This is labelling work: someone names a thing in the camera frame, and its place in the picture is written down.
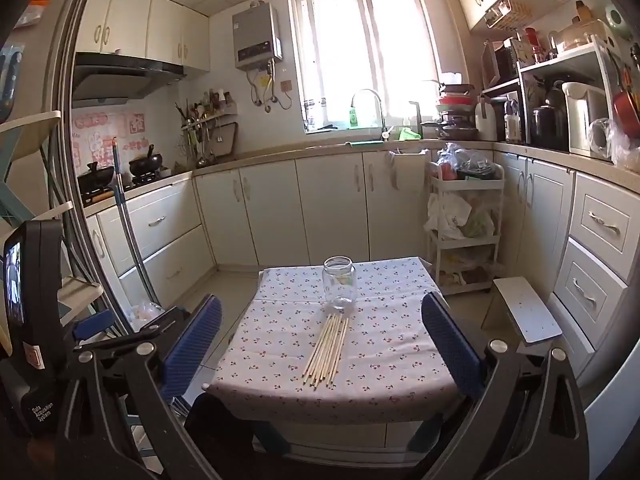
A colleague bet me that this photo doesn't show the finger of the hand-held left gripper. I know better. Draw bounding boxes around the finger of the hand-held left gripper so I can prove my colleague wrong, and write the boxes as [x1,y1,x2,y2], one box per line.
[77,305,192,353]
[71,309,118,343]

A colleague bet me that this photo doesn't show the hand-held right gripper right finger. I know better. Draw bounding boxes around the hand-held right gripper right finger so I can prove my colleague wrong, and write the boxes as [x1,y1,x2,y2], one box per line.
[421,290,591,480]

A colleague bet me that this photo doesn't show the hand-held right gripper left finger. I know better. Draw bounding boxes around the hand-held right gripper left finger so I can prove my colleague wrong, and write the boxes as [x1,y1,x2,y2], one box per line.
[55,294,223,480]

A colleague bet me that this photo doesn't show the bundle of wooden chopsticks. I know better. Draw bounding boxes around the bundle of wooden chopsticks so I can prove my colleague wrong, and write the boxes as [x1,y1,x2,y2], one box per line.
[301,312,350,392]

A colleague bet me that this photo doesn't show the clear glass jar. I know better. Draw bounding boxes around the clear glass jar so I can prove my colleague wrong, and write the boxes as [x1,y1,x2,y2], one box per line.
[322,256,357,310]

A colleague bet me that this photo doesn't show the floral plastic bag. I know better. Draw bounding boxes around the floral plastic bag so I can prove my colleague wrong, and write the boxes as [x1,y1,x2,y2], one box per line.
[125,300,167,332]

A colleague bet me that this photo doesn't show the cherry print tablecloth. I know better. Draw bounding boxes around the cherry print tablecloth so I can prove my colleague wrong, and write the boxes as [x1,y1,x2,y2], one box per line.
[202,256,463,426]

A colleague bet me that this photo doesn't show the white stool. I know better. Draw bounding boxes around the white stool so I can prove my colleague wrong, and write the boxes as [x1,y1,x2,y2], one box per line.
[481,276,564,346]

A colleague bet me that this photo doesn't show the black wok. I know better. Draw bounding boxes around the black wok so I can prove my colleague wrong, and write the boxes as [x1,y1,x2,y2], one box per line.
[76,161,116,194]
[128,144,166,177]

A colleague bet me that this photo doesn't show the white plastic bag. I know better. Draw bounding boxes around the white plastic bag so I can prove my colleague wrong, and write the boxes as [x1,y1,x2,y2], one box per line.
[427,192,473,241]

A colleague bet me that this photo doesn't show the gas stove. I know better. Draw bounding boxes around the gas stove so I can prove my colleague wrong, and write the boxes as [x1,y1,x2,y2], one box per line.
[77,171,172,207]

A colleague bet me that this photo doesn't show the white rolling cart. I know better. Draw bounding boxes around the white rolling cart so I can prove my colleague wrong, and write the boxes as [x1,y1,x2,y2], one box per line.
[426,160,504,296]

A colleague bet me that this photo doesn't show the folding chair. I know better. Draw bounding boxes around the folding chair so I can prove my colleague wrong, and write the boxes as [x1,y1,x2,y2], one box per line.
[0,110,104,322]

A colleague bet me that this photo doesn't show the white hanging trash bin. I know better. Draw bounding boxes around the white hanging trash bin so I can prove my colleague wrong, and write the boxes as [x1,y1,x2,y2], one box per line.
[389,148,431,192]

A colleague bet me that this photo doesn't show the hanging cutting board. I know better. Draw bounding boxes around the hanging cutting board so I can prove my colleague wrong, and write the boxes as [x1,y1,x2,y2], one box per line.
[215,122,240,162]

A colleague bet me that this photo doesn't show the utensil rack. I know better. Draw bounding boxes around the utensil rack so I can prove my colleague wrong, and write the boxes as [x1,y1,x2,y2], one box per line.
[174,91,239,167]

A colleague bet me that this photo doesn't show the white base cabinet with drawers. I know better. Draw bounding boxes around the white base cabinet with drawers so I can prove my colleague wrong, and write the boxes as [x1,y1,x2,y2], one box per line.
[492,149,640,382]

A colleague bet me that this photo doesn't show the white jug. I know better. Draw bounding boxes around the white jug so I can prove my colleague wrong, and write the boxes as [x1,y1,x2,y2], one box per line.
[475,97,499,142]

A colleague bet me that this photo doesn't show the grey range hood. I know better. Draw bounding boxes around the grey range hood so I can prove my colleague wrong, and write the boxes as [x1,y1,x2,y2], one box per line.
[74,52,187,107]

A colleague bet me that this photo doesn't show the stack of pans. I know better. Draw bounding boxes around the stack of pans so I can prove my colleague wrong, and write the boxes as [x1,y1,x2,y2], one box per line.
[421,80,482,142]

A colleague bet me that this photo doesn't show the chrome faucet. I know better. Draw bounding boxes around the chrome faucet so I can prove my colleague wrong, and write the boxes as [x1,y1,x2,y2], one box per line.
[350,88,392,142]

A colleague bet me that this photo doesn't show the black pot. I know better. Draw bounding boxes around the black pot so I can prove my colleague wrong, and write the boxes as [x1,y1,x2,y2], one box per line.
[530,80,569,152]

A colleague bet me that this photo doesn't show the white electric kettle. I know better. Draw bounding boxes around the white electric kettle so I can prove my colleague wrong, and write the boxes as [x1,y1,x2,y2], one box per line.
[562,82,609,162]

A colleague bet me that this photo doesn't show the red pot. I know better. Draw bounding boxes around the red pot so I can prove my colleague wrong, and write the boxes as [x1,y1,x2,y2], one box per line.
[613,87,640,139]

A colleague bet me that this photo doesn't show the grey water heater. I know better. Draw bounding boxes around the grey water heater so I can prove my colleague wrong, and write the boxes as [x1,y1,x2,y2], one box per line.
[232,2,284,72]

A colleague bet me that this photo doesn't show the kitchen window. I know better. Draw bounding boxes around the kitchen window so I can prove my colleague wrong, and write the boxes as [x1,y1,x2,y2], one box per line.
[289,0,445,135]

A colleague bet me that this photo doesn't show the metal shelf rack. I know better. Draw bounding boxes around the metal shelf rack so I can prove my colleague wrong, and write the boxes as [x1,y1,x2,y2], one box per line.
[481,39,622,159]

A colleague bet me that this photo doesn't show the blue handled mop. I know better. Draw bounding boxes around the blue handled mop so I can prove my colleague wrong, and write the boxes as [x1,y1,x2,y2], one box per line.
[112,137,162,311]

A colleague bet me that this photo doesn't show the pink wall stickers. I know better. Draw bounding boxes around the pink wall stickers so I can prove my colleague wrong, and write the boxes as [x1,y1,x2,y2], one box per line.
[72,112,149,172]

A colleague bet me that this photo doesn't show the metal door frame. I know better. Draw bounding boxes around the metal door frame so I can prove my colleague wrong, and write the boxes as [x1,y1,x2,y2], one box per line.
[54,0,168,341]

